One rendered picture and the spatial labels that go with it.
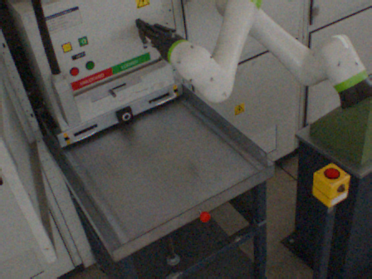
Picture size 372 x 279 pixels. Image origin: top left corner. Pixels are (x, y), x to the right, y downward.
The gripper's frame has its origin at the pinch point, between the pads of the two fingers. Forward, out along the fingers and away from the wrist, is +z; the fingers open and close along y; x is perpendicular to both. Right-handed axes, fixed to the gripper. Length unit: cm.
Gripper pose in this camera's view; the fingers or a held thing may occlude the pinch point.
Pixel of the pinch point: (142, 26)
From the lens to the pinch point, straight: 172.9
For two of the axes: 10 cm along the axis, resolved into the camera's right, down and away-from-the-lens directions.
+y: 8.4, -4.2, 3.4
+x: -1.1, -7.6, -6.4
